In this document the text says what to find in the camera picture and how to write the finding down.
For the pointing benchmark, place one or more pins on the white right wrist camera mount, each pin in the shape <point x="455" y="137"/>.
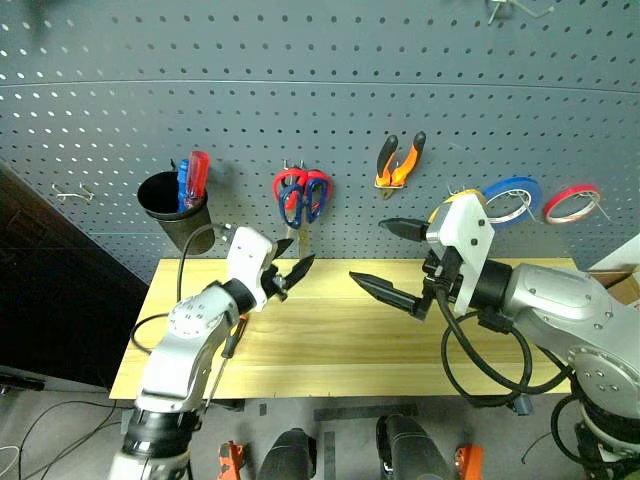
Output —
<point x="467" y="240"/>

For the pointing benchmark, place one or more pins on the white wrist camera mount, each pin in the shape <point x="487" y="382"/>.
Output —
<point x="247" y="260"/>
<point x="467" y="240"/>

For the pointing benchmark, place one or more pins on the brown cardboard box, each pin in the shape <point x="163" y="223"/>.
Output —
<point x="617" y="285"/>

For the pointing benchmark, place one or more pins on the dark wooden cabinet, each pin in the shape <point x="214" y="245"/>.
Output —
<point x="50" y="300"/>

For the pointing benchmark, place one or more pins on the orange and black pliers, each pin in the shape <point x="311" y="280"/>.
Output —
<point x="406" y="162"/>

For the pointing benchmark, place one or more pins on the dark rounded shape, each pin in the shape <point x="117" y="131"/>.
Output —
<point x="287" y="455"/>
<point x="410" y="450"/>

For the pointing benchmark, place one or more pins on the grey perforated pegboard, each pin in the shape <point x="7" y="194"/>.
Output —
<point x="320" y="65"/>

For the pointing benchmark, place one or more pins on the orange and black part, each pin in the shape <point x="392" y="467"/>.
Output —
<point x="470" y="460"/>
<point x="229" y="460"/>

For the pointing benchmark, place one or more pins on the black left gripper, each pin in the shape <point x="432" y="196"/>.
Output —
<point x="276" y="287"/>

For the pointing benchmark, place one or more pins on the yellow tape roll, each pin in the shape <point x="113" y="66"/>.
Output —
<point x="436" y="210"/>

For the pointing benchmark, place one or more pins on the red tape roll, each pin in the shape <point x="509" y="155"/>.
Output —
<point x="570" y="191"/>

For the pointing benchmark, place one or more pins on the blue tape roll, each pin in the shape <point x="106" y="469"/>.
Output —
<point x="510" y="184"/>

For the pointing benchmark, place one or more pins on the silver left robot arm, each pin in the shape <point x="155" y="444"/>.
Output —
<point x="182" y="345"/>

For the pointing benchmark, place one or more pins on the black and orange screwdriver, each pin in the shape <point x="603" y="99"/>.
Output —
<point x="231" y="342"/>

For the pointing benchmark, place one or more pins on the black cup holder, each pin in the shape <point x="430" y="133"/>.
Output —
<point x="186" y="227"/>

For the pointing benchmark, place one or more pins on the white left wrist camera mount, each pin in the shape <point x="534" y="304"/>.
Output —
<point x="247" y="260"/>

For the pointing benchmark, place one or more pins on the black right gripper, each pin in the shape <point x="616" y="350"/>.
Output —
<point x="442" y="275"/>

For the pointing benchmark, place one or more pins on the metal pegboard hook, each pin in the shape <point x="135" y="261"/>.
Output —
<point x="75" y="194"/>
<point x="520" y="6"/>
<point x="294" y="164"/>
<point x="522" y="204"/>
<point x="597" y="206"/>

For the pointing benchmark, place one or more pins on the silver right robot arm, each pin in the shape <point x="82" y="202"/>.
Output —
<point x="565" y="305"/>

